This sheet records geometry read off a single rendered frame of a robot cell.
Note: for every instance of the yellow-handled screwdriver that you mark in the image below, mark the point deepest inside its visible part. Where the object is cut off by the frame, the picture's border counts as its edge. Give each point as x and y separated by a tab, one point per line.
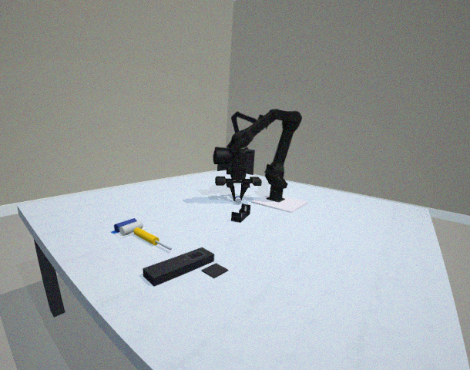
149	237

